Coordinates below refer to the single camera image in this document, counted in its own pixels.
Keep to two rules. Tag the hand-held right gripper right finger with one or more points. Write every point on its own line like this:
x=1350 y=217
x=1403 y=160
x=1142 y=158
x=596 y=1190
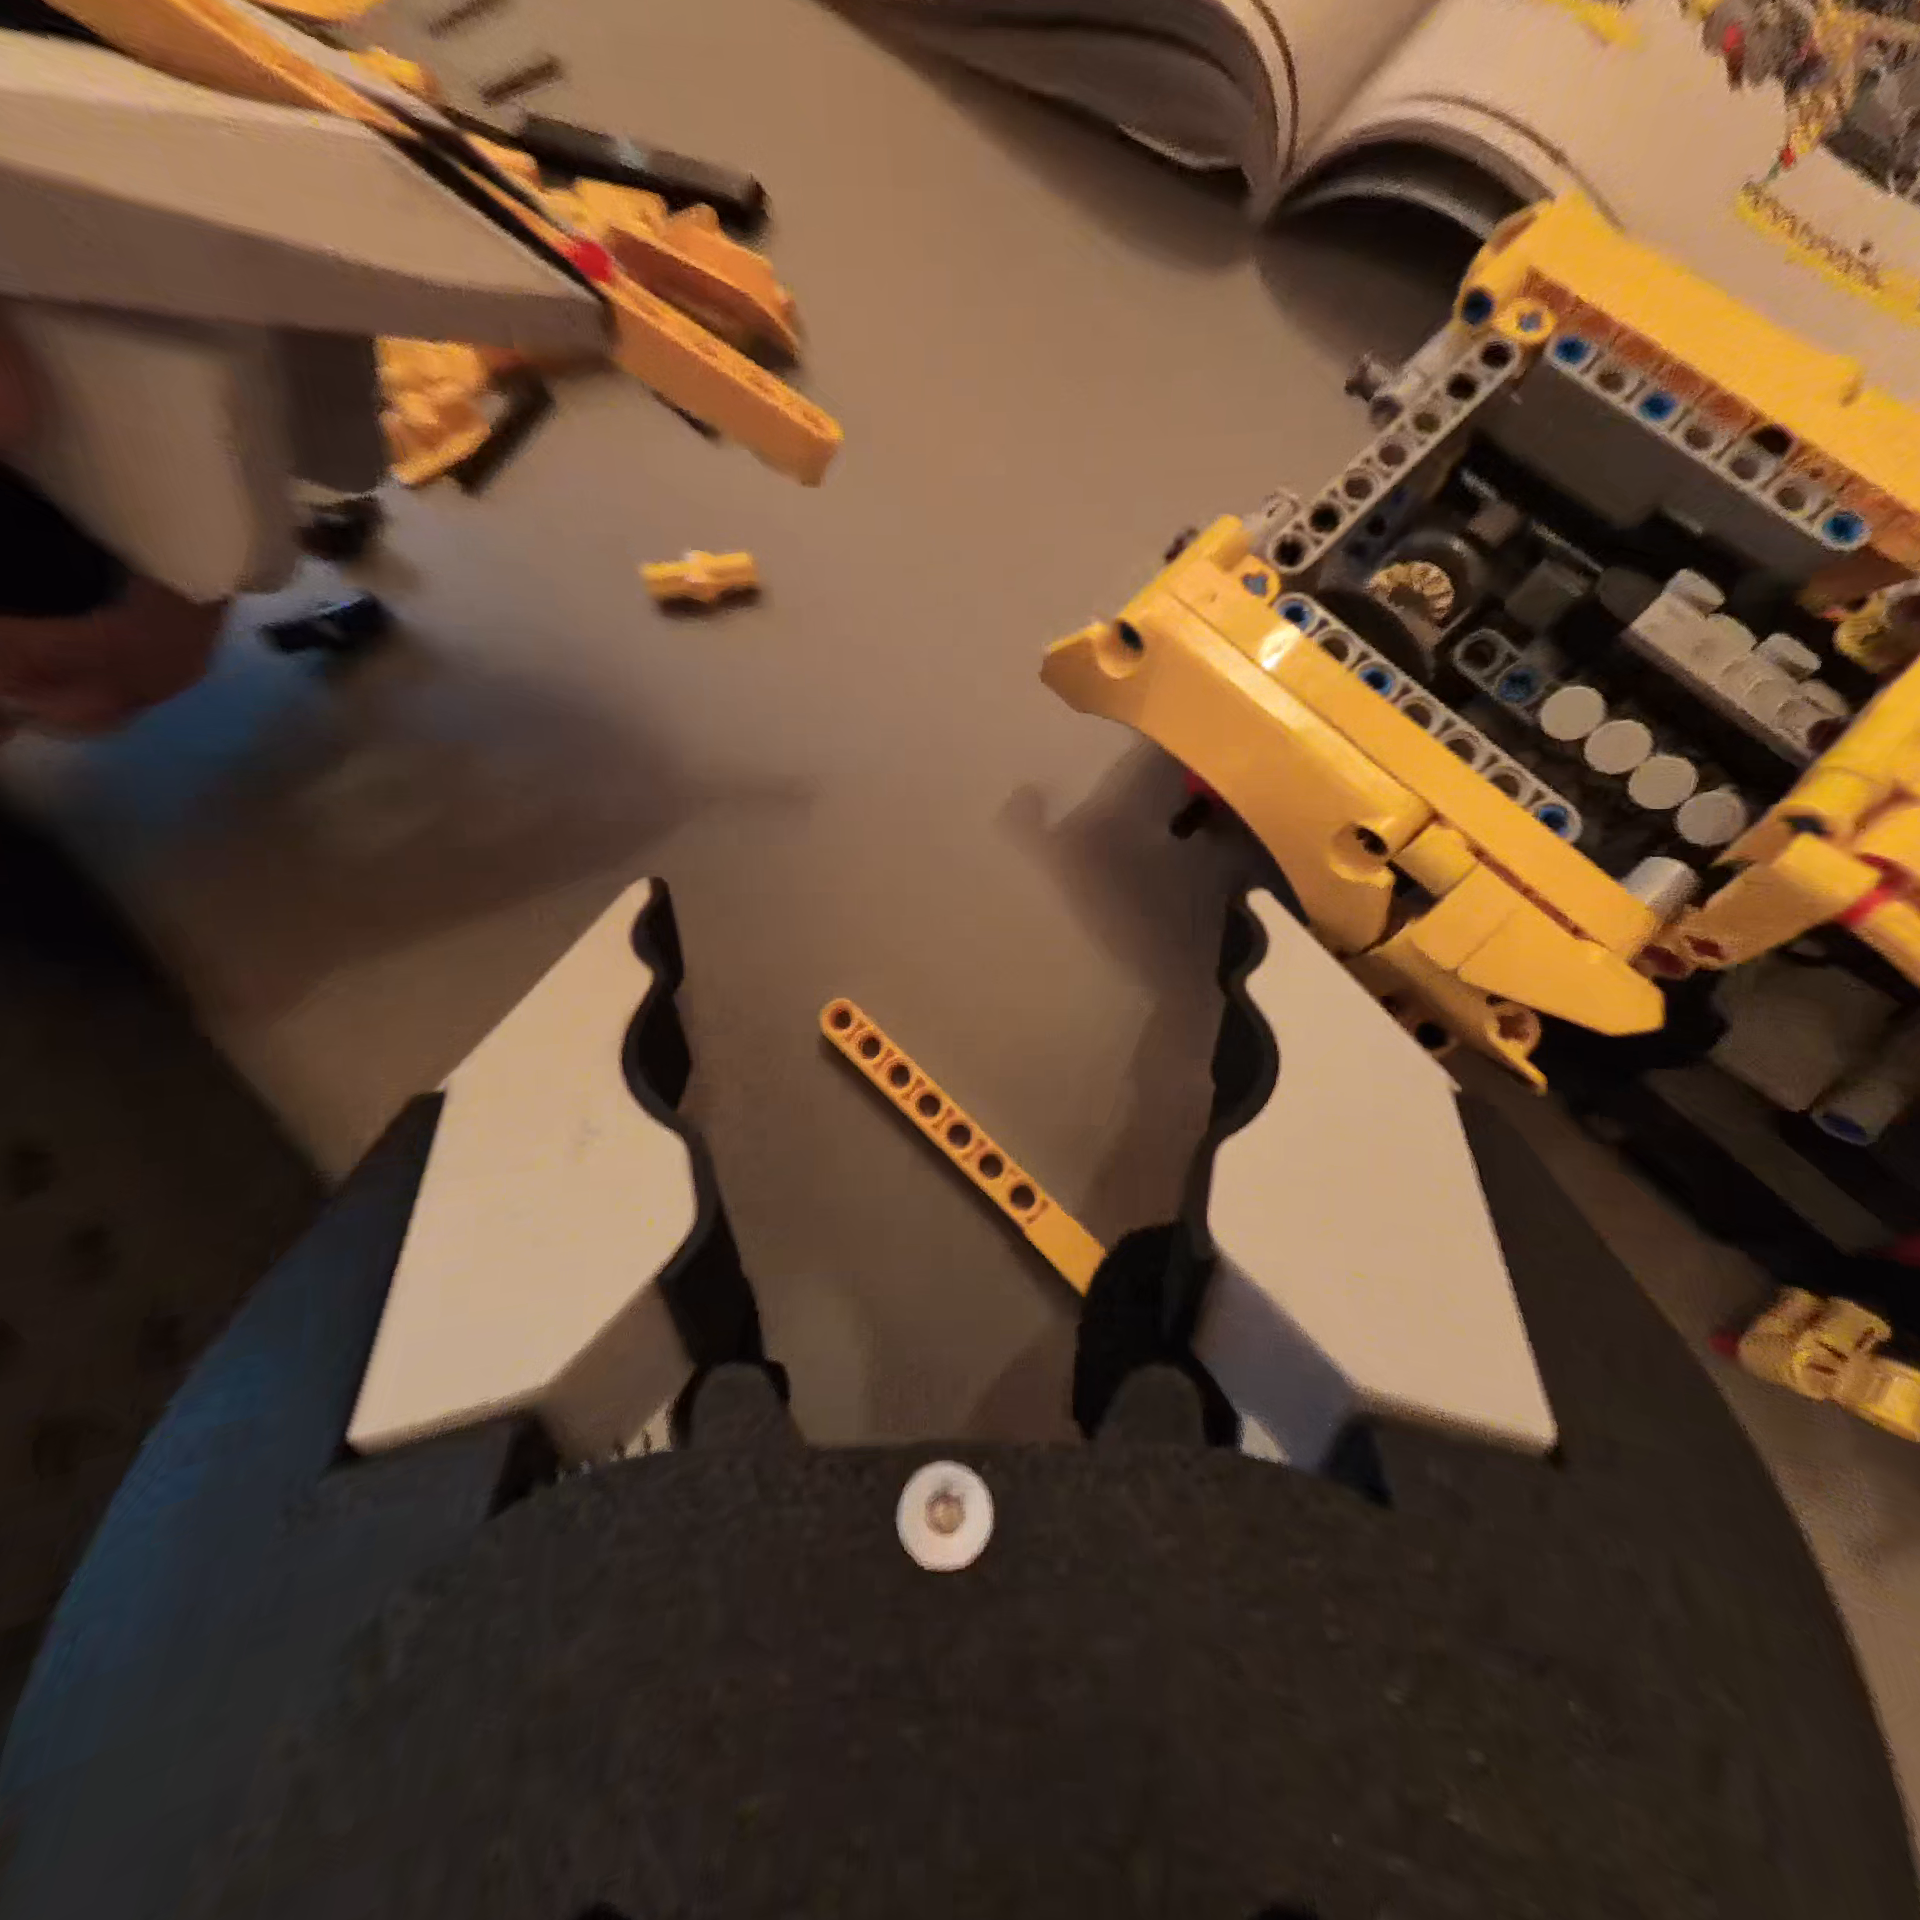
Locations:
x=1365 y=1201

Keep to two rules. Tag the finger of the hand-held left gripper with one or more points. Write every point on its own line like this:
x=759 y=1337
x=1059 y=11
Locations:
x=223 y=194

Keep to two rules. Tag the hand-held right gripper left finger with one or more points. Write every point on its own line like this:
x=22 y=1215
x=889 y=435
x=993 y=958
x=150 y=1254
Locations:
x=523 y=1201

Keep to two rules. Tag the red brick pin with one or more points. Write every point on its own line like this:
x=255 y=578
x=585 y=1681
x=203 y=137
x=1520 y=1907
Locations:
x=589 y=263

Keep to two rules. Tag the long yellow brick beam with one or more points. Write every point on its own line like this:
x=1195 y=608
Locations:
x=960 y=1133

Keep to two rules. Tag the yellow black brick car model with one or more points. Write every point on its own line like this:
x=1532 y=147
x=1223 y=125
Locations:
x=1276 y=704

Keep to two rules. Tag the long yellow brick beam assembly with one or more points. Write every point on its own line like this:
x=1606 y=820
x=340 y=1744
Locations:
x=720 y=388

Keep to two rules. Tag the small yellow brick connector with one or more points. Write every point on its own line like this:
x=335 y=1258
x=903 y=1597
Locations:
x=699 y=578

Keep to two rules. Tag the grey desk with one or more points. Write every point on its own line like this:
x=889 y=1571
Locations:
x=975 y=523

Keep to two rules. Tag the person's left hand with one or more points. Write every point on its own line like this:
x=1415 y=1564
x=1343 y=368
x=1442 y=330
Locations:
x=89 y=665

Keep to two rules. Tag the black brick pin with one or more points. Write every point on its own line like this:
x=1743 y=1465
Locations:
x=339 y=530
x=325 y=623

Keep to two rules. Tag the pile of yellow brick parts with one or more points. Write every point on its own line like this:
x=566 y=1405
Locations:
x=435 y=404

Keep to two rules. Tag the short grey brick axle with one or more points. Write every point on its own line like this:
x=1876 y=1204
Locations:
x=517 y=75
x=463 y=14

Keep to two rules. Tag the open instruction booklet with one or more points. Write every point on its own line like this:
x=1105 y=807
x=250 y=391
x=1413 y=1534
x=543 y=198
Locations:
x=1576 y=88

